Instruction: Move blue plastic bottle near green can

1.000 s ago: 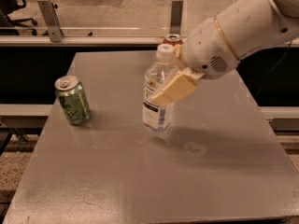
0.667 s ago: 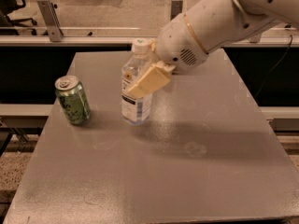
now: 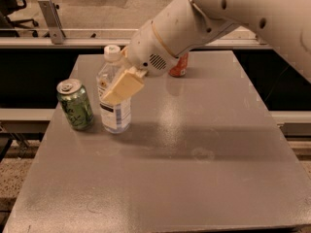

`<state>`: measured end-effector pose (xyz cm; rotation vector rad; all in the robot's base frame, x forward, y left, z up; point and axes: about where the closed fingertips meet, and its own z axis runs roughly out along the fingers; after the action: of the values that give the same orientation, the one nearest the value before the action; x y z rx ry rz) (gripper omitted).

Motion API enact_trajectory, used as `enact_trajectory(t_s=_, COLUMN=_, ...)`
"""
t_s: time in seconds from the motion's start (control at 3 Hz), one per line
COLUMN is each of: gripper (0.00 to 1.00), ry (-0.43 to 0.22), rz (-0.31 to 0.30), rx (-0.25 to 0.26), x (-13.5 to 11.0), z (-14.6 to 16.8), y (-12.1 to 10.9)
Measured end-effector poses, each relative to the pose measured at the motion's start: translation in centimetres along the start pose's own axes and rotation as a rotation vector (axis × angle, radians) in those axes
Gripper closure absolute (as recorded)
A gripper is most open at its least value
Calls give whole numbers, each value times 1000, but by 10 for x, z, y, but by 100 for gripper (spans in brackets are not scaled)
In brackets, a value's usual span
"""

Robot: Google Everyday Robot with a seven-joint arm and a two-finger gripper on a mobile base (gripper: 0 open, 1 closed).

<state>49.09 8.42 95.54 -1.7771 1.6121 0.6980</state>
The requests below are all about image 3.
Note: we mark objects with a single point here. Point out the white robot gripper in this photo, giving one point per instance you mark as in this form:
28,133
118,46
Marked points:
148,50

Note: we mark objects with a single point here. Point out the clear blue-label plastic bottle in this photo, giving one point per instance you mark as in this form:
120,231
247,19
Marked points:
115,113

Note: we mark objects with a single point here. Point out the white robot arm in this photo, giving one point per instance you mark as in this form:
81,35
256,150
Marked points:
285,25

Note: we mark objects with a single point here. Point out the red cola can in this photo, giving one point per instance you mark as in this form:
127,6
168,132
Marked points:
181,68

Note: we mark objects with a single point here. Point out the green soda can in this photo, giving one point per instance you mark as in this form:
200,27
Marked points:
73,99

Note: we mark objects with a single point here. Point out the black office chair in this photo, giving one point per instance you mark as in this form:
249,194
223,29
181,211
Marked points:
8,7

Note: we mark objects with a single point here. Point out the left metal rail bracket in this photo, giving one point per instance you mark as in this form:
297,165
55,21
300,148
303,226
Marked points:
52,21

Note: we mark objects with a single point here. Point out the grey horizontal rail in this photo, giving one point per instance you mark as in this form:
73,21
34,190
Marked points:
97,43

